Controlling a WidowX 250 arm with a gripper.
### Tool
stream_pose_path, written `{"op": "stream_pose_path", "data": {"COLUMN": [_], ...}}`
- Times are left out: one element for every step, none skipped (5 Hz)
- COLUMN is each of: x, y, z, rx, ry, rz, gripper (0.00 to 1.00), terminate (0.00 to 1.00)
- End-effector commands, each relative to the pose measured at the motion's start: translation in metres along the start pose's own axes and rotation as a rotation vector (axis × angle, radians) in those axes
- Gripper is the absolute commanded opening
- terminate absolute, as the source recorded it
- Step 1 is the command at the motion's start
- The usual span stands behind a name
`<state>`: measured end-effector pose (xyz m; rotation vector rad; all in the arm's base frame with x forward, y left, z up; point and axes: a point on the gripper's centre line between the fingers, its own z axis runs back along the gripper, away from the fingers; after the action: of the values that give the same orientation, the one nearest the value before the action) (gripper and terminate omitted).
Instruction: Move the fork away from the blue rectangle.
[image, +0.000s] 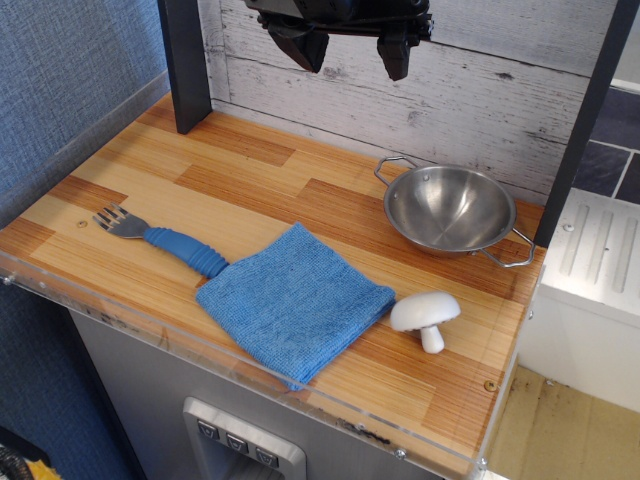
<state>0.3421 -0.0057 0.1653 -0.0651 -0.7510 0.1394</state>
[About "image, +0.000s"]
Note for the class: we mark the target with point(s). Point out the fork with blue handle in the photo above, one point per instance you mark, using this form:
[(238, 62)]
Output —
[(197, 255)]

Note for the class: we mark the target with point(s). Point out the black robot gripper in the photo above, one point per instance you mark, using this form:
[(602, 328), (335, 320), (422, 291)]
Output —
[(300, 28)]

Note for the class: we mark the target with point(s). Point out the white grooved appliance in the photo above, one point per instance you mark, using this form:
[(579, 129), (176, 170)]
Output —
[(583, 326)]

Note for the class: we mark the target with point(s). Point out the dark right vertical post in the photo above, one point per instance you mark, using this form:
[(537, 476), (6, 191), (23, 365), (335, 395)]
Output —
[(607, 61)]

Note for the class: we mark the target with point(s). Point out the dark left vertical post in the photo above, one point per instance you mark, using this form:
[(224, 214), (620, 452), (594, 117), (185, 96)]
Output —
[(186, 63)]

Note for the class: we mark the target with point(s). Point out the dark vertical post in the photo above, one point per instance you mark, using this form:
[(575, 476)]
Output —
[(607, 61), (186, 63)]

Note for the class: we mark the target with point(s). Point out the yellow and black object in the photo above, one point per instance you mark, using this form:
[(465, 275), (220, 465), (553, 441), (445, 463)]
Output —
[(15, 467)]

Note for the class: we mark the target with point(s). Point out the blue folded cloth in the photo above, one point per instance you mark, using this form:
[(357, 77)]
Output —
[(295, 306)]

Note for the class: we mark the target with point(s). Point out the silver dispenser button panel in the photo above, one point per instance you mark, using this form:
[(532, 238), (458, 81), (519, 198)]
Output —
[(227, 447)]

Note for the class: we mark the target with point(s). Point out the white toy mushroom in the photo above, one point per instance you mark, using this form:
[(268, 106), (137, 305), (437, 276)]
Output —
[(424, 312)]

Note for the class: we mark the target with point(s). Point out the steel bowl with handles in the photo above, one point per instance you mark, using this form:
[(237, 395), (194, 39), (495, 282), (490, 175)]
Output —
[(451, 211)]

